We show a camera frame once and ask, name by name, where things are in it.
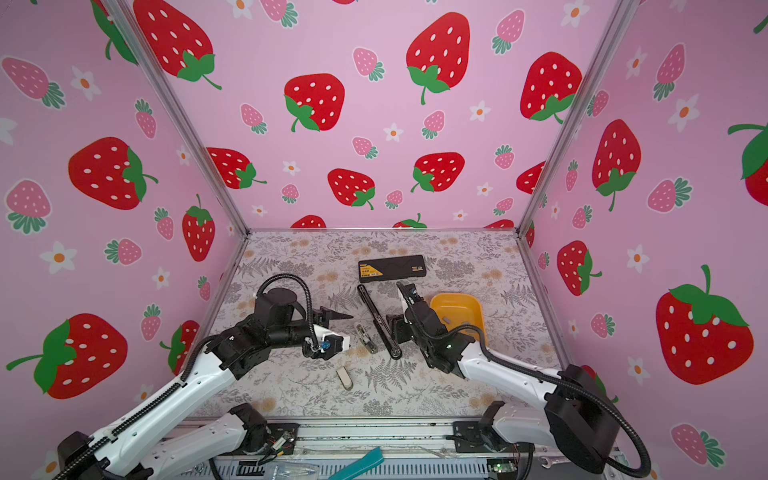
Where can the black flat tool case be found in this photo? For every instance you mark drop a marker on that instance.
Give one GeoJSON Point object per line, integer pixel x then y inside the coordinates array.
{"type": "Point", "coordinates": [391, 268]}

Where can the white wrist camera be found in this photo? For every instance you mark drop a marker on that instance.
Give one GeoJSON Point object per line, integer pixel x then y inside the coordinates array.
{"type": "Point", "coordinates": [408, 296]}
{"type": "Point", "coordinates": [332, 344]}

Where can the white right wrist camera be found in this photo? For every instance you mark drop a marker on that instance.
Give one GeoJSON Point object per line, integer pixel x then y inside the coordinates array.
{"type": "Point", "coordinates": [408, 296]}

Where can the yellow plastic tray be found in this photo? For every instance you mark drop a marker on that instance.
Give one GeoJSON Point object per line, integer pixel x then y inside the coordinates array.
{"type": "Point", "coordinates": [457, 309]}

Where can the teal plastic tool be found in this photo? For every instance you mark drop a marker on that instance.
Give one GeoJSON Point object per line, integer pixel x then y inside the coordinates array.
{"type": "Point", "coordinates": [368, 462]}

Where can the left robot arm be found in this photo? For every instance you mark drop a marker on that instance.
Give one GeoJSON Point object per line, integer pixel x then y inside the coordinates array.
{"type": "Point", "coordinates": [136, 447]}

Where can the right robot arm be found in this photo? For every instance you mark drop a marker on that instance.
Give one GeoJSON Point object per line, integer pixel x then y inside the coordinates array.
{"type": "Point", "coordinates": [577, 413]}

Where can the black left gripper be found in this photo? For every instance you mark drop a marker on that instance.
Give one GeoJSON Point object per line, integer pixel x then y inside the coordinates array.
{"type": "Point", "coordinates": [318, 323]}

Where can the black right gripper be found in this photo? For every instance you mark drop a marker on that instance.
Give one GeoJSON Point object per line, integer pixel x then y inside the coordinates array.
{"type": "Point", "coordinates": [396, 324]}

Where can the beige staple box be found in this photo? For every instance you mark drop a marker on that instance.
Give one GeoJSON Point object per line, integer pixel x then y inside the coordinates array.
{"type": "Point", "coordinates": [345, 378]}
{"type": "Point", "coordinates": [365, 339]}

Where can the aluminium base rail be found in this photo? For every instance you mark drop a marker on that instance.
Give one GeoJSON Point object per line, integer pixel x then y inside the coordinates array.
{"type": "Point", "coordinates": [439, 437]}

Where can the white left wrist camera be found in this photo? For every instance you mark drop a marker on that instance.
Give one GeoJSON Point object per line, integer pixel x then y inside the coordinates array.
{"type": "Point", "coordinates": [332, 344]}

